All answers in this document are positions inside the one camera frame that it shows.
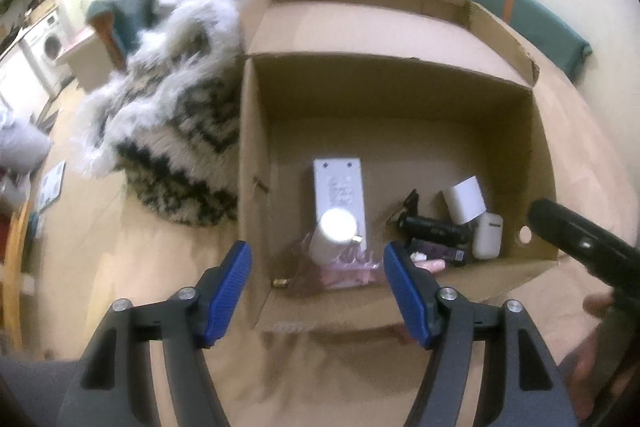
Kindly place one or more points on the wooden chair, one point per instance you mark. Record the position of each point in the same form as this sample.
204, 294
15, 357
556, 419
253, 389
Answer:
12, 276

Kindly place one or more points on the pink foot keychain charm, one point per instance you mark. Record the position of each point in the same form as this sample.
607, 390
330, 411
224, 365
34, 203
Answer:
430, 265

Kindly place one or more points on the brown cardboard box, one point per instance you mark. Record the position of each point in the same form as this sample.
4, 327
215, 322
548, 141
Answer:
425, 94

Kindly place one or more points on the white earbuds case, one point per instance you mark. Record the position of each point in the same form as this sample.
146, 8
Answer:
487, 237

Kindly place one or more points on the clear pink toe separator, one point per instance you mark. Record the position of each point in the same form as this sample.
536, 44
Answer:
354, 267

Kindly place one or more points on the person's right hand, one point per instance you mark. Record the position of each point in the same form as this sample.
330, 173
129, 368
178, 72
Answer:
597, 365

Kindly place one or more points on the small white cylindrical jar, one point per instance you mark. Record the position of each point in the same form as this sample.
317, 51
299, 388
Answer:
334, 232

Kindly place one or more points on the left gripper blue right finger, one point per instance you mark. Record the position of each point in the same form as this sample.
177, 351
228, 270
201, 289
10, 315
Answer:
414, 290

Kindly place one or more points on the teal upholstered armchair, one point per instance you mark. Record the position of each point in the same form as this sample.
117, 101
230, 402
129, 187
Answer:
118, 24

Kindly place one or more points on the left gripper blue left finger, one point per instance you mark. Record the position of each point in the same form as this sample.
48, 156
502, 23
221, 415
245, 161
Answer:
220, 291

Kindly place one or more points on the white washing machine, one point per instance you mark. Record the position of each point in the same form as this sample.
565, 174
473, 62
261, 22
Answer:
43, 44

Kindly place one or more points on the teal cushion with orange stripe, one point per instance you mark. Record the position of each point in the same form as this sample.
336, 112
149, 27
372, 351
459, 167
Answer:
563, 46

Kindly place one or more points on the fluffy grey white blanket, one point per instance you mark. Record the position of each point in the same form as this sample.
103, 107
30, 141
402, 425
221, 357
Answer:
171, 122

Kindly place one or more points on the beige bed sheet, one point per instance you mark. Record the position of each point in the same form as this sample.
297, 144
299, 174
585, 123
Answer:
100, 243

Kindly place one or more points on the white remote control back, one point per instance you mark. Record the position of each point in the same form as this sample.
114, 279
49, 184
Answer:
338, 184

